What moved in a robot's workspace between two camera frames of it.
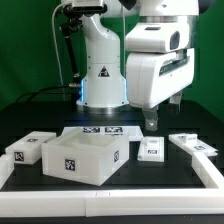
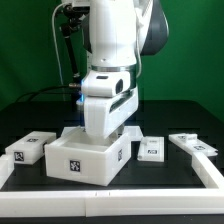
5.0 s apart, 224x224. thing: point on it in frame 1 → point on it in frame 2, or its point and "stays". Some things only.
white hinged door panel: [192, 145] stays
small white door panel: [152, 149] stays
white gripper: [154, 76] → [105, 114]
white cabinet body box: [90, 158] stays
